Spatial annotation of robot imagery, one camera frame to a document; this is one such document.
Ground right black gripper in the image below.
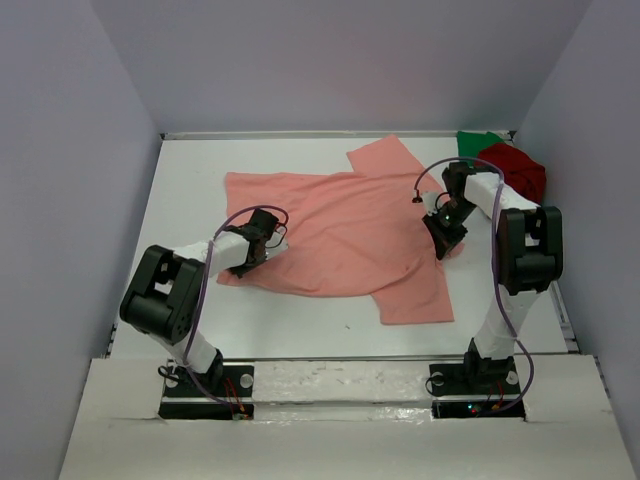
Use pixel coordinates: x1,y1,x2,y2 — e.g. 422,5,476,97
422,198,477,261

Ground pink t shirt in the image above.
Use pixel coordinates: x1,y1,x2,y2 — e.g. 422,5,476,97
218,135,454,325

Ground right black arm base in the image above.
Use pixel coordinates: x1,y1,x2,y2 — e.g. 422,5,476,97
425,363,526,420

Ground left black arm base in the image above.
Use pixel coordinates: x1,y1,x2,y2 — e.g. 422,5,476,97
157,361,255,421

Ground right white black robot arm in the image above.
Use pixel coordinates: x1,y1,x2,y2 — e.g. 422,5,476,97
413,157,563,397

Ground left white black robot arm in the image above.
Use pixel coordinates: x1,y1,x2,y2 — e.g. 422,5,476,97
119,205,289,395

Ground green t shirt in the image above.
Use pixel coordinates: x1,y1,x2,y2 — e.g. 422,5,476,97
456,131,504,160

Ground red t shirt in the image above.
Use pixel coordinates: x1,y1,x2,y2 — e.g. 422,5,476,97
478,143,547,204

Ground white foam front panel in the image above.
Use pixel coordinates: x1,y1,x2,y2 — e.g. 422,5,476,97
61,355,634,479

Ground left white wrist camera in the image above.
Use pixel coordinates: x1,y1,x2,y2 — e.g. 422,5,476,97
265,225,289,260

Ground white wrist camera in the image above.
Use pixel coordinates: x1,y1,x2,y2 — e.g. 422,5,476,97
414,191,442,216
265,225,289,260

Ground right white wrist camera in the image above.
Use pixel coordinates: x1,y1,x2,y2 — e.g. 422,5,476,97
414,191,442,216

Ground aluminium back table rail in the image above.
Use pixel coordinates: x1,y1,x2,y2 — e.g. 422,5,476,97
160,129,517,141

